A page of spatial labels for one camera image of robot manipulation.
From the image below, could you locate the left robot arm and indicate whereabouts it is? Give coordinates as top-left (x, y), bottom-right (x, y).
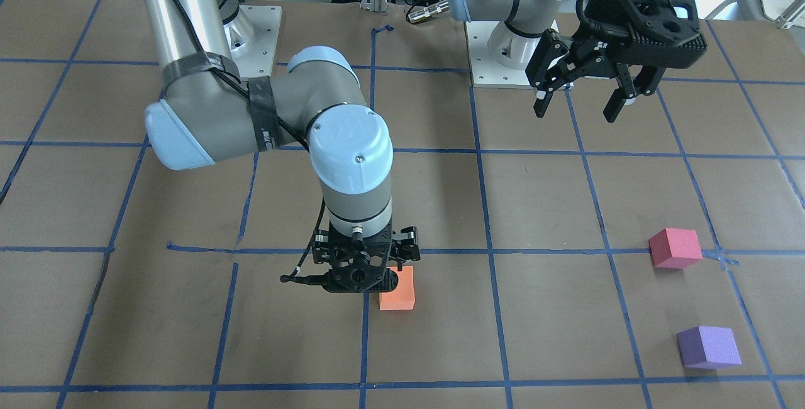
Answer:
top-left (449, 0), bottom-right (708, 123)

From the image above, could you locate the purple foam block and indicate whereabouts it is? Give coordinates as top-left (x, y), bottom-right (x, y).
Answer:
top-left (676, 325), bottom-right (743, 369)

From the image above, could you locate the orange foam block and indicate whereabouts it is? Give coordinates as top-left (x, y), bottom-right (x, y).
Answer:
top-left (379, 266), bottom-right (415, 311)

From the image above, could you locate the brown paper mat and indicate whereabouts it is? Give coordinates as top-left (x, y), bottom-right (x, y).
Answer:
top-left (1, 0), bottom-right (803, 408)

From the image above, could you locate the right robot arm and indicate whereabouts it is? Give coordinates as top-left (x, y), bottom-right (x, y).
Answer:
top-left (145, 0), bottom-right (420, 293)

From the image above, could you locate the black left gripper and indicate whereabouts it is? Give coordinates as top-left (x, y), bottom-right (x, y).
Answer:
top-left (525, 0), bottom-right (706, 123)

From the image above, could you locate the pink foam block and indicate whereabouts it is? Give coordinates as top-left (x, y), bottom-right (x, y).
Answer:
top-left (648, 228), bottom-right (702, 269)

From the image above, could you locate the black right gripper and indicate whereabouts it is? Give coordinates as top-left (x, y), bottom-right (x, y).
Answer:
top-left (280, 223), bottom-right (421, 293)

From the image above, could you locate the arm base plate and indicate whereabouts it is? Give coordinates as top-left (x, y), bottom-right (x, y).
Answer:
top-left (465, 20), bottom-right (540, 89)
top-left (224, 4), bottom-right (282, 79)

